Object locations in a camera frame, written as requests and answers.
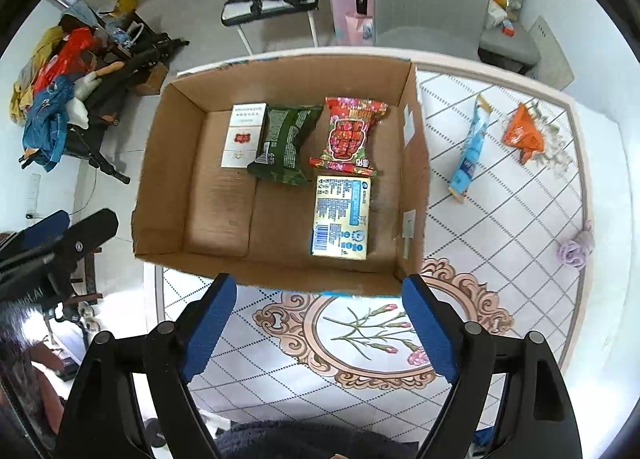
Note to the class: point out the pink paper bag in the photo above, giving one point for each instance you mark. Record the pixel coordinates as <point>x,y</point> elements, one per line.
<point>360,30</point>

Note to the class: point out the yellow bag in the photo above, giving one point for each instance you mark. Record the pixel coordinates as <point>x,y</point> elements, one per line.
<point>126,1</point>

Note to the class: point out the red floral snack packet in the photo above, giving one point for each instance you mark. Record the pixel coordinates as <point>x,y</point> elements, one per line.
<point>347,136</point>

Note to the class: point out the brown cardboard box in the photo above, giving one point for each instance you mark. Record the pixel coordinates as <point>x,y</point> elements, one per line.
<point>220,224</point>

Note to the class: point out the long light blue packet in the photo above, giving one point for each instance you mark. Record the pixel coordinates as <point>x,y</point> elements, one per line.
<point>472,149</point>

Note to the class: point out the purple scrunchie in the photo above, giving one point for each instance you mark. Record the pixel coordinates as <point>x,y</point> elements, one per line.
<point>575,246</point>

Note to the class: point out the pile of colourful clothes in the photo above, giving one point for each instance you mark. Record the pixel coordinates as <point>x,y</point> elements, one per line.
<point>47,89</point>

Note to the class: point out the black folding rack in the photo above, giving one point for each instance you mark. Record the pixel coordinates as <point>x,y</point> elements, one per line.
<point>115,84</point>

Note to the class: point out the green snack packet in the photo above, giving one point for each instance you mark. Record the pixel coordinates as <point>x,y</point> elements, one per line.
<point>282,144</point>

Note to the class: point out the blue and yellow tissue packet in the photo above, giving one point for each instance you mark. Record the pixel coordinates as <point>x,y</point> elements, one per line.
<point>341,216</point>

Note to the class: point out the patterned floral tablecloth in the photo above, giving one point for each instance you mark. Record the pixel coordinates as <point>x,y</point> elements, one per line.
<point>500,229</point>

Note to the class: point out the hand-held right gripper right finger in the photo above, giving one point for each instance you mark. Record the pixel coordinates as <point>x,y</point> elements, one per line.
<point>430,334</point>

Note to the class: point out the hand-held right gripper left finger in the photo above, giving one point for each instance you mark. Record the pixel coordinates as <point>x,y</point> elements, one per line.
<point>210,326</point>

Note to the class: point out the dark fleece clothing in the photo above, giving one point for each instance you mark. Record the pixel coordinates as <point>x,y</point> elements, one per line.
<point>320,441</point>

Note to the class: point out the clear crinkled wrapper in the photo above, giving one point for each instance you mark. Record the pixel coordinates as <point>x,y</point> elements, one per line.
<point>555,149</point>

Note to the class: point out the white flat panel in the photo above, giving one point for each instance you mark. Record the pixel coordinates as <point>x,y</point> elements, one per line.
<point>552,51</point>

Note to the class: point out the orange snack packet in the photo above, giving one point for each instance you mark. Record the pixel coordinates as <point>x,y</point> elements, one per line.
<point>522,131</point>

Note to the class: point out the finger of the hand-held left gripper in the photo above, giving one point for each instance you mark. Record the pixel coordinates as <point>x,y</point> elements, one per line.
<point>42,229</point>
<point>82,241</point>

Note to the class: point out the small cardboard box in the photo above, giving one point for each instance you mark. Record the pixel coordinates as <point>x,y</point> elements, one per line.
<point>151,80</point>

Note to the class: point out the white and red flat packet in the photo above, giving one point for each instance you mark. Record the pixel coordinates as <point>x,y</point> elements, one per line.
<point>242,136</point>

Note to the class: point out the snack packets on chair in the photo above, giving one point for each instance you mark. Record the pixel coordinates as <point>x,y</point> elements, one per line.
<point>502,11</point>

